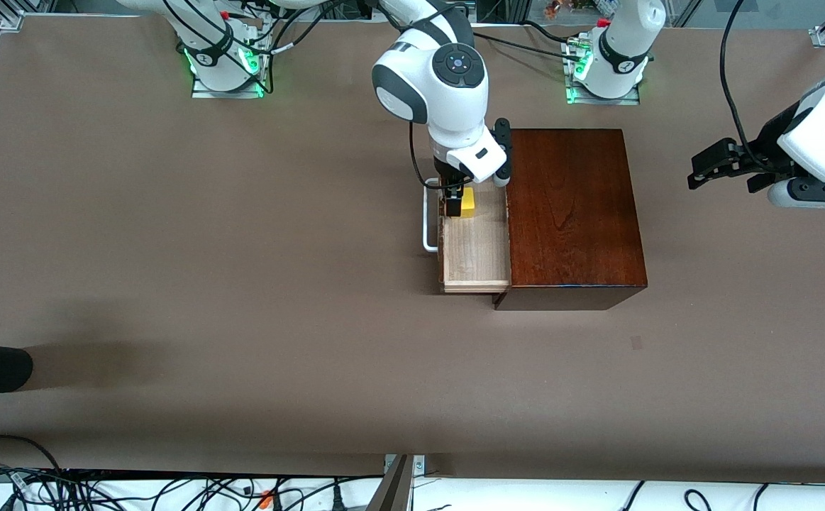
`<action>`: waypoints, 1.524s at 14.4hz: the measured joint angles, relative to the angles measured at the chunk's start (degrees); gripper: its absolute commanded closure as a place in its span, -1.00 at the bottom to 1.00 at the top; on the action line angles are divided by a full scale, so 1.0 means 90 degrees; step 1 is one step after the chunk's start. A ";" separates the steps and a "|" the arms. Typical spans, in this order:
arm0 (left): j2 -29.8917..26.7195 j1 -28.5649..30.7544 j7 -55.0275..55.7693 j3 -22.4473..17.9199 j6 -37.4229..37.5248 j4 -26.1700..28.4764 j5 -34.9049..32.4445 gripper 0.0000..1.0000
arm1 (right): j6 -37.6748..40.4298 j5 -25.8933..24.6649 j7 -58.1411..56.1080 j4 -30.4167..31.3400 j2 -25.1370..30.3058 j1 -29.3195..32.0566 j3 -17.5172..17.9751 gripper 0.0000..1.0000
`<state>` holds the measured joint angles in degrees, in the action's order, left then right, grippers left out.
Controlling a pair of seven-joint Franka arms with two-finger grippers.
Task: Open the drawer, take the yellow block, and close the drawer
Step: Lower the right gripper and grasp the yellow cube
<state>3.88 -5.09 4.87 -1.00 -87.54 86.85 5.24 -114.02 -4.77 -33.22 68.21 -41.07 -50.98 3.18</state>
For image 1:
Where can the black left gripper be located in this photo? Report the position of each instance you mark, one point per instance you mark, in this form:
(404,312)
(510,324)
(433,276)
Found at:
(765,147)

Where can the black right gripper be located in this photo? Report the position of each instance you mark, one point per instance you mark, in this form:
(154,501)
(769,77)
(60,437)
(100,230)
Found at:
(447,173)

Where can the yellow block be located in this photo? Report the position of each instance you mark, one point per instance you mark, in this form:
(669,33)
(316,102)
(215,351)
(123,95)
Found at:
(468,202)

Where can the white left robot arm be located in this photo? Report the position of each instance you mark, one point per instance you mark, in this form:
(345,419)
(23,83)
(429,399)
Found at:
(628,35)

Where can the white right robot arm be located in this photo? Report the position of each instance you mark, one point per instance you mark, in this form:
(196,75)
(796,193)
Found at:
(455,106)

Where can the dark brown wooden cabinet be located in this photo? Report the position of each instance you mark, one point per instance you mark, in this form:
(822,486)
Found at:
(568,213)

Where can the small colourful figurines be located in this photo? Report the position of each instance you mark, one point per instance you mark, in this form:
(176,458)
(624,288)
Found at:
(554,8)

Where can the orange connector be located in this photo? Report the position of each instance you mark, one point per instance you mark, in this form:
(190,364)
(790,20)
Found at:
(266,501)

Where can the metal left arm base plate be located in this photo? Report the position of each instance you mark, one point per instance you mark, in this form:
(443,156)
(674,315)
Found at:
(600,101)

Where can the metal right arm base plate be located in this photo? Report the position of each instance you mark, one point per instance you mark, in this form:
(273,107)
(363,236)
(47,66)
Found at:
(228,94)

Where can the grey metal bracket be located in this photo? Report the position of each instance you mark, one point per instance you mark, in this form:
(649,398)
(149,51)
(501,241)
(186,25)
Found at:
(394,490)

